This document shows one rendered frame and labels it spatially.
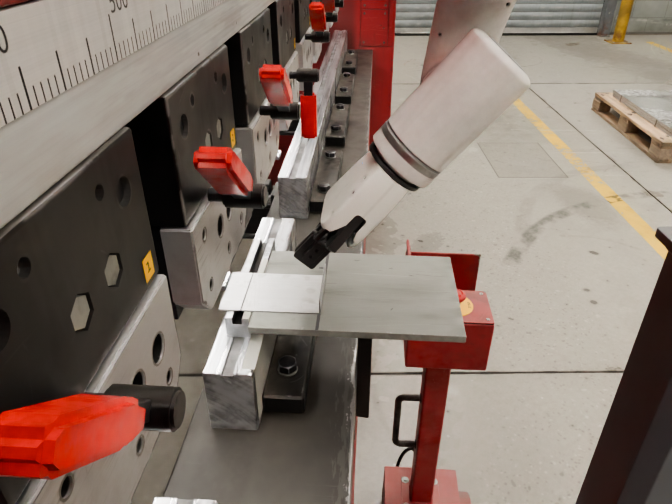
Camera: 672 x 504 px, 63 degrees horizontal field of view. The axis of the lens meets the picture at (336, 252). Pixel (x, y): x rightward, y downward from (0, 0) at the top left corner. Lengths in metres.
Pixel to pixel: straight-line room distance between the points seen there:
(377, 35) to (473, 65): 2.23
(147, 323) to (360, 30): 2.56
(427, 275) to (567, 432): 1.31
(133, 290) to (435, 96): 0.39
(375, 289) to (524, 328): 1.67
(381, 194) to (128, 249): 0.37
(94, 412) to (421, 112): 0.47
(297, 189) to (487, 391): 1.18
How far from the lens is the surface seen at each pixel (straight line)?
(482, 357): 1.12
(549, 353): 2.29
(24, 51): 0.23
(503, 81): 0.58
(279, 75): 0.51
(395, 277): 0.77
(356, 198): 0.61
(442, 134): 0.59
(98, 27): 0.28
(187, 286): 0.40
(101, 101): 0.27
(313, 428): 0.73
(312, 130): 0.80
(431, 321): 0.70
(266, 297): 0.73
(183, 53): 0.38
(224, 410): 0.72
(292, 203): 1.17
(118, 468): 0.30
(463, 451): 1.87
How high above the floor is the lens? 1.43
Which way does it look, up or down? 31 degrees down
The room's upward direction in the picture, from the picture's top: straight up
